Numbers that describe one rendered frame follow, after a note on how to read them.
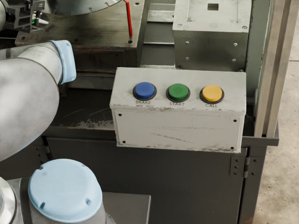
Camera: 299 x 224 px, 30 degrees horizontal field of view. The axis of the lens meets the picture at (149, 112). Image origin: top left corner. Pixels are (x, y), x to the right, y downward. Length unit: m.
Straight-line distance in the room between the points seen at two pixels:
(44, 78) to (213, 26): 0.72
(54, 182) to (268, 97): 0.49
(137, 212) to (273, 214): 0.95
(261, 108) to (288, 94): 1.18
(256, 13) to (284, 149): 1.11
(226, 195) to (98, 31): 0.55
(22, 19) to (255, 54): 0.50
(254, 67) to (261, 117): 0.12
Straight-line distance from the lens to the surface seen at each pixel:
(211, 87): 1.16
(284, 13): 1.04
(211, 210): 1.60
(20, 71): 0.62
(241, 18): 1.33
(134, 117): 1.18
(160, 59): 1.43
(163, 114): 1.16
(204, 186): 1.49
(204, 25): 1.30
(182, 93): 1.15
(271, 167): 2.15
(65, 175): 0.97
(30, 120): 0.60
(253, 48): 1.23
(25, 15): 1.11
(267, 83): 1.15
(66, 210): 0.94
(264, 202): 2.07
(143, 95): 1.15
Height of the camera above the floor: 1.77
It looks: 50 degrees down
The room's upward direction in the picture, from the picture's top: 5 degrees counter-clockwise
